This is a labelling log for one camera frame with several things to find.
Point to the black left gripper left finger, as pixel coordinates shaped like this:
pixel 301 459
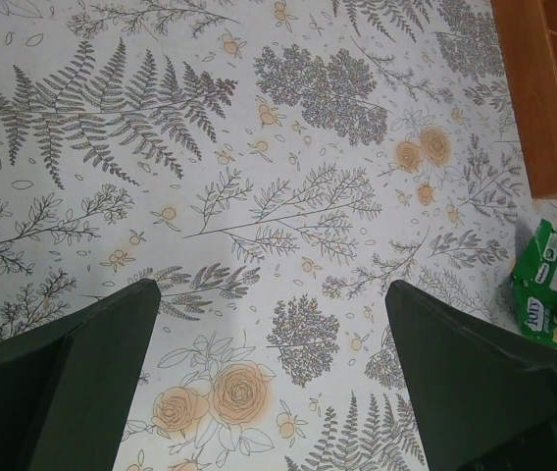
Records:
pixel 66 387

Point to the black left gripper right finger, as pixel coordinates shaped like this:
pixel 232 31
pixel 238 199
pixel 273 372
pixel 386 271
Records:
pixel 484 398

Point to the green Fox's spring tea bag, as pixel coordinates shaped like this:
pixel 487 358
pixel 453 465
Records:
pixel 534 285

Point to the wooden compartment tray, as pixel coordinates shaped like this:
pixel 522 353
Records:
pixel 527 32

